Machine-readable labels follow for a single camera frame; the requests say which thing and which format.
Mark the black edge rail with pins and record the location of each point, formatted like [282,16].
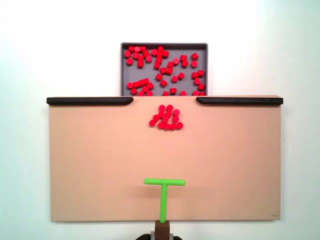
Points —
[87,101]
[240,101]

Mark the grey rectangular container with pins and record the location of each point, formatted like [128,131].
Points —
[190,68]

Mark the beige rectangular board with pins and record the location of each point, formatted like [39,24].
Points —
[100,162]

